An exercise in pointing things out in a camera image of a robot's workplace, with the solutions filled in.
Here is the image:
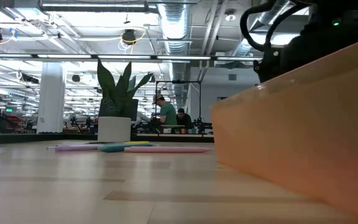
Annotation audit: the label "orange translucent plastic tray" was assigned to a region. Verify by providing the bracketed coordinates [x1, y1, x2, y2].
[209, 34, 358, 222]

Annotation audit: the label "pale pink pen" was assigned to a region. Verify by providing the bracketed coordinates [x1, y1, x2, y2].
[124, 146, 211, 154]

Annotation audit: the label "teal pen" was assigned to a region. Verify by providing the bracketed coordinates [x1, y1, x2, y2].
[97, 144, 130, 153]

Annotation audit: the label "lilac pen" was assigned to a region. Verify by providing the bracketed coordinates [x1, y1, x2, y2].
[46, 144, 103, 152]

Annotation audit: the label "long ceiling light bar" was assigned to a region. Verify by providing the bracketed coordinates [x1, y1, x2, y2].
[0, 52, 262, 63]

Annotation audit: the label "person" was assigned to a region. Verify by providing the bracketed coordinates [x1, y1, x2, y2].
[176, 108, 193, 128]
[152, 93, 178, 126]

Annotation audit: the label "green snake plant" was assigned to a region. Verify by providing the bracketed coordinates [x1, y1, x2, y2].
[96, 58, 155, 118]

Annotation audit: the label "white plant pot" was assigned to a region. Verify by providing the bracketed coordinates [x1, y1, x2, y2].
[97, 116, 132, 144]

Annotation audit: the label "white building column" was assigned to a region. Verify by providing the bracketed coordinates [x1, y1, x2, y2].
[37, 62, 67, 134]

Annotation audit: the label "silver ventilation duct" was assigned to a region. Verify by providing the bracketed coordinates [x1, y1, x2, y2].
[233, 0, 310, 57]
[157, 2, 194, 57]

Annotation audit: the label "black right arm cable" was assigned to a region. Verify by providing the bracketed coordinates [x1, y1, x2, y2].
[239, 0, 310, 53]

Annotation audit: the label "black metal stand frame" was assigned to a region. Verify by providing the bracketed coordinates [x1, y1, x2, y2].
[155, 80, 203, 135]

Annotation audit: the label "black table frame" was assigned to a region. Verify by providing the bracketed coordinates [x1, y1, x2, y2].
[0, 132, 214, 144]

